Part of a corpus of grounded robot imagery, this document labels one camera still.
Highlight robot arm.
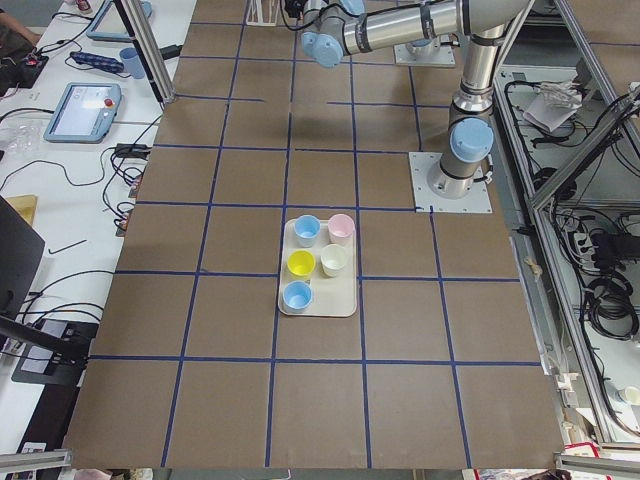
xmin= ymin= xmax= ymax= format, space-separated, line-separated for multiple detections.
xmin=281 ymin=0 xmax=530 ymax=200

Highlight blue plastic cup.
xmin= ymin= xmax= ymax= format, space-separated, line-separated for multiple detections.
xmin=282 ymin=281 xmax=313 ymax=314
xmin=294 ymin=214 xmax=321 ymax=248

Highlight pale green plastic cup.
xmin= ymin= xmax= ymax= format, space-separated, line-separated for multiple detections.
xmin=320 ymin=244 xmax=349 ymax=277

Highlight pink plastic cup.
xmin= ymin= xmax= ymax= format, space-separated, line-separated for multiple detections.
xmin=327 ymin=213 xmax=355 ymax=245

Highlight yellow plastic cup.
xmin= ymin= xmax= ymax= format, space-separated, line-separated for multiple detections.
xmin=286 ymin=250 xmax=316 ymax=280

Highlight blue cup on desk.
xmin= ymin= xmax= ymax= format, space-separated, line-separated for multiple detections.
xmin=119 ymin=47 xmax=146 ymax=79

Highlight cream plastic tray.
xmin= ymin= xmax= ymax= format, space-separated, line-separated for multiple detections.
xmin=278 ymin=220 xmax=358 ymax=317

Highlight black allen key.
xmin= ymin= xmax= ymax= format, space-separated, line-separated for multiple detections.
xmin=47 ymin=239 xmax=87 ymax=255

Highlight teach pendant tablet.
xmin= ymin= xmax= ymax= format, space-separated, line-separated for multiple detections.
xmin=86 ymin=1 xmax=131 ymax=43
xmin=43 ymin=82 xmax=122 ymax=144

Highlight blue pencil case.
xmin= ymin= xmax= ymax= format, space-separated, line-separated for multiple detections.
xmin=70 ymin=51 xmax=124 ymax=74

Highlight black monitor stand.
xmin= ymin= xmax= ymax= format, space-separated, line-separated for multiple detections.
xmin=1 ymin=200 xmax=98 ymax=386

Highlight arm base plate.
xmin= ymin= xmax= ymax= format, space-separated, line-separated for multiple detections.
xmin=394 ymin=41 xmax=456 ymax=68
xmin=408 ymin=152 xmax=493 ymax=214

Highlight white wire cup rack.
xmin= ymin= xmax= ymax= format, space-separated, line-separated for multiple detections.
xmin=246 ymin=0 xmax=279 ymax=27

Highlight aluminium frame post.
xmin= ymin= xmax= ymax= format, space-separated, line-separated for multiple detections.
xmin=114 ymin=0 xmax=175 ymax=106

